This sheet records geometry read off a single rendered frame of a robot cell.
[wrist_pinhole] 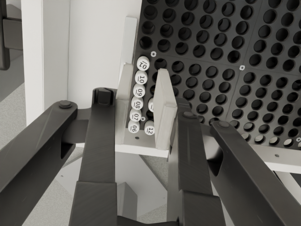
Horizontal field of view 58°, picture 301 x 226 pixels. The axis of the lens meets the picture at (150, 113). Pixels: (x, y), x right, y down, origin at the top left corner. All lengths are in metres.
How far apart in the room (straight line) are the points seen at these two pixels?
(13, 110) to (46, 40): 1.18
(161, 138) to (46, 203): 1.59
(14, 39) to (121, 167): 1.19
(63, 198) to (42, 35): 1.45
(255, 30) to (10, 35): 0.23
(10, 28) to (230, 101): 0.23
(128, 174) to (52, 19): 1.22
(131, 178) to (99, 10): 1.20
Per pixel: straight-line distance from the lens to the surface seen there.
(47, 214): 1.78
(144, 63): 0.27
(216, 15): 0.28
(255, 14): 0.29
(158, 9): 0.27
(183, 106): 0.17
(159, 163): 1.46
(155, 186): 1.51
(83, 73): 0.36
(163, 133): 0.16
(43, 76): 0.27
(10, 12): 1.17
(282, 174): 0.46
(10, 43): 0.29
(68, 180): 1.53
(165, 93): 0.16
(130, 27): 0.33
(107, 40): 0.34
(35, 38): 0.26
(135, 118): 0.29
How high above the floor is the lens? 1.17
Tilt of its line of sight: 64 degrees down
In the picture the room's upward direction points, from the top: 177 degrees clockwise
